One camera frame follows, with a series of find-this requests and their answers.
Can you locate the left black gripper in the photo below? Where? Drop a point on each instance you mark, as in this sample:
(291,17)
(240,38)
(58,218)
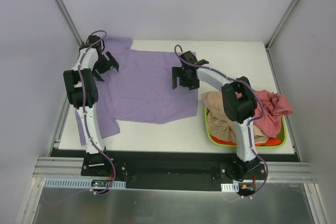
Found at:
(105,64)

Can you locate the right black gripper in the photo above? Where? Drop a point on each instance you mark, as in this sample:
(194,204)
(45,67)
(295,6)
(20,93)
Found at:
(182,76)

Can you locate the purple t shirt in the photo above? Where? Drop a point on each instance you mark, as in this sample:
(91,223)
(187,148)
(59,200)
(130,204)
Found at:
(141,89)

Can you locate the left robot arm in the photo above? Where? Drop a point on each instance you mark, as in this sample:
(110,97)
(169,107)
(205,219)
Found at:
(82,93)

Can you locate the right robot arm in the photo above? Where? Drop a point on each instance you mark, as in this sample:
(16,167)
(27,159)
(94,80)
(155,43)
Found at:
(239,99)

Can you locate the beige t shirt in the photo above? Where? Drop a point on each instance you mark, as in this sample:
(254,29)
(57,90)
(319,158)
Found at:
(219,125)

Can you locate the pink t shirt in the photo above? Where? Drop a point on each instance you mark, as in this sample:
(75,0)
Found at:
(275,107)

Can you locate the orange t shirt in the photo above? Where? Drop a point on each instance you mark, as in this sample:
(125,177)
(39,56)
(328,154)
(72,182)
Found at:
(270,142)

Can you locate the left aluminium frame post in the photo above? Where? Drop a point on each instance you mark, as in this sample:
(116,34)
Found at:
(69,21)

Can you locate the aluminium frame post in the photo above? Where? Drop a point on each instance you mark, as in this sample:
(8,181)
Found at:
(69,21)
(289,10)

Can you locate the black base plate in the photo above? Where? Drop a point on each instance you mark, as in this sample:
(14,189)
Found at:
(166,170)

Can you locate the aluminium front rail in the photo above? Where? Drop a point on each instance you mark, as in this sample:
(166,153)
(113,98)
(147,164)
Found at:
(278,172)

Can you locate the left white cable duct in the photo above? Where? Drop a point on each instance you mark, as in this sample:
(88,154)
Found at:
(83,183)

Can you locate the white cable duct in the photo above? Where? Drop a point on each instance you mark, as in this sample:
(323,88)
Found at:
(230,187)
(83,183)

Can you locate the right white cable duct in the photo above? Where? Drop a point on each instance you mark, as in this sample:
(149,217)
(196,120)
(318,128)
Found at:
(230,187)

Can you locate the right aluminium frame post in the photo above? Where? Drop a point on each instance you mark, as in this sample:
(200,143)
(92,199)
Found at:
(289,10)

